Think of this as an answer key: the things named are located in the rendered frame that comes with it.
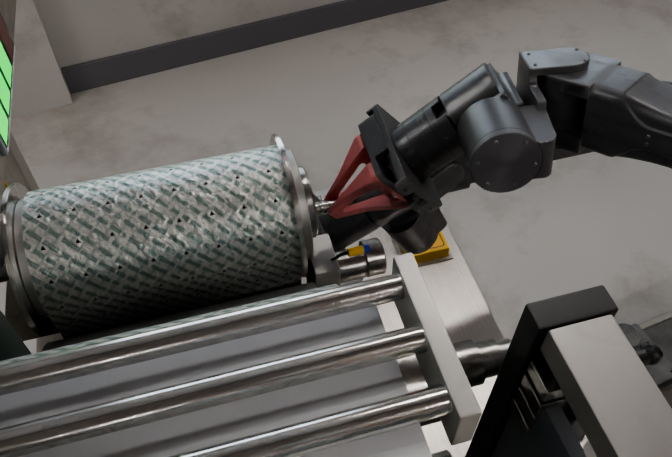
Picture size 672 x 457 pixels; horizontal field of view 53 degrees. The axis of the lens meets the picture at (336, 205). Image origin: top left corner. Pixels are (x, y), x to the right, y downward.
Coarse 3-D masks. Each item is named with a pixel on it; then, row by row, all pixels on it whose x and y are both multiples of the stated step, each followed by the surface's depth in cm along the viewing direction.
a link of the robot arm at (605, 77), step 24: (576, 72) 57; (600, 72) 56; (624, 72) 56; (552, 96) 57; (576, 96) 57; (600, 96) 54; (624, 96) 53; (648, 96) 53; (552, 120) 59; (576, 120) 58; (600, 120) 55; (624, 120) 54; (648, 120) 53; (576, 144) 58; (600, 144) 56; (624, 144) 55; (648, 144) 53
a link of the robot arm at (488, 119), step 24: (576, 48) 59; (528, 72) 57; (552, 72) 57; (528, 96) 57; (480, 120) 53; (504, 120) 52; (528, 120) 54; (480, 144) 52; (504, 144) 51; (528, 144) 52; (552, 144) 52; (480, 168) 53; (504, 168) 53; (528, 168) 53
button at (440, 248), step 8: (440, 232) 107; (440, 240) 106; (400, 248) 107; (432, 248) 105; (440, 248) 105; (448, 248) 105; (416, 256) 104; (424, 256) 105; (432, 256) 106; (440, 256) 106
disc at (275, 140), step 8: (272, 136) 66; (272, 144) 68; (280, 144) 63; (280, 152) 62; (288, 168) 61; (288, 176) 61; (288, 184) 61; (296, 192) 61; (296, 200) 60; (296, 208) 60; (296, 216) 61; (296, 224) 62; (304, 240) 62; (304, 248) 62; (304, 256) 62; (304, 264) 63; (304, 272) 65
